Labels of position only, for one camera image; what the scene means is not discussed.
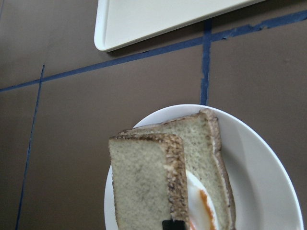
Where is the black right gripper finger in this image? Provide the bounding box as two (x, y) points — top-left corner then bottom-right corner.
(162, 219), (186, 230)

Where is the bread slice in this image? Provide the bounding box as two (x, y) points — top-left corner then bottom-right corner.
(108, 134), (189, 230)
(121, 109), (236, 230)

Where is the bread slice on plate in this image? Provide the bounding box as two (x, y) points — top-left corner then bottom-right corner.
(121, 109), (236, 230)

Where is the white round plate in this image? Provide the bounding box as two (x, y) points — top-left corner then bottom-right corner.
(103, 103), (302, 230)

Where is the fried egg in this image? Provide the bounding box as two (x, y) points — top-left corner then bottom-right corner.
(186, 170), (219, 230)

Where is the cream bear serving tray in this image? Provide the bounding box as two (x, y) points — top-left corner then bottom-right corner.
(94, 0), (256, 52)

